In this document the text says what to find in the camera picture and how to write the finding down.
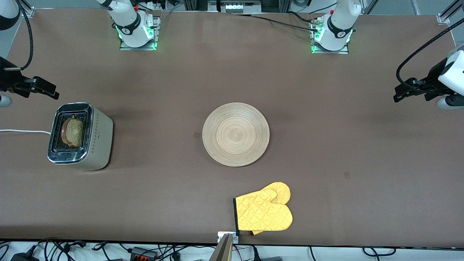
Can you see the red and black connector block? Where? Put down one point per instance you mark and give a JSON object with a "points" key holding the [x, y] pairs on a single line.
{"points": [[143, 253]]}

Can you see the wooden bar at table edge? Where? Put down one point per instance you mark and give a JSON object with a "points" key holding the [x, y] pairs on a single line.
{"points": [[223, 252]]}

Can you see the silver two-slot toaster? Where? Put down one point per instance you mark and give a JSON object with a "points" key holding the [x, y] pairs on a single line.
{"points": [[101, 141]]}

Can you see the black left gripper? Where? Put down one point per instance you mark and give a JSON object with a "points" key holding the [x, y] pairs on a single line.
{"points": [[432, 79]]}

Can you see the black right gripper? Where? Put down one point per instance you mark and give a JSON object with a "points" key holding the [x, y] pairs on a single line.
{"points": [[8, 80]]}

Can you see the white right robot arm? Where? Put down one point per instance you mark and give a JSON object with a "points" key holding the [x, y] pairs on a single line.
{"points": [[127, 25]]}

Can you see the aluminium frame corner post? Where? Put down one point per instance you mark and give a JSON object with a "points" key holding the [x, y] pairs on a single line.
{"points": [[443, 18], [29, 13]]}

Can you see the small metal edge bracket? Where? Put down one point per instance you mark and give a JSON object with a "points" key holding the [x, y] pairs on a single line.
{"points": [[221, 237]]}

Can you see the round light wooden plate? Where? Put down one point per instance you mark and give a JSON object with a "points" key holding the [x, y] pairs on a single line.
{"points": [[235, 135]]}

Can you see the slice of brown-crust bread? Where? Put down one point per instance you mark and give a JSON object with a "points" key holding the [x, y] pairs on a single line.
{"points": [[74, 132]]}

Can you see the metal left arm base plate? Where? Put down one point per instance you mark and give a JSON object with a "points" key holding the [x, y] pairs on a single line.
{"points": [[344, 52]]}

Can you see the yellow quilted oven mitt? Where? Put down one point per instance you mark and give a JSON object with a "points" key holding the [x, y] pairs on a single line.
{"points": [[261, 214]]}

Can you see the black power adapter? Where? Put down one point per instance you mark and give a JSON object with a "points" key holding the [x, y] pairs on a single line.
{"points": [[23, 257]]}

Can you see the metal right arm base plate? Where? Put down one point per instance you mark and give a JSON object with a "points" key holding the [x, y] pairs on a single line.
{"points": [[158, 32]]}

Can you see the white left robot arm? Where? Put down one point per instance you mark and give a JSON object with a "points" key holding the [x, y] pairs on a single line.
{"points": [[339, 25]]}

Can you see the white power strip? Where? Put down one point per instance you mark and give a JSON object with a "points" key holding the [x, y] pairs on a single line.
{"points": [[235, 7]]}

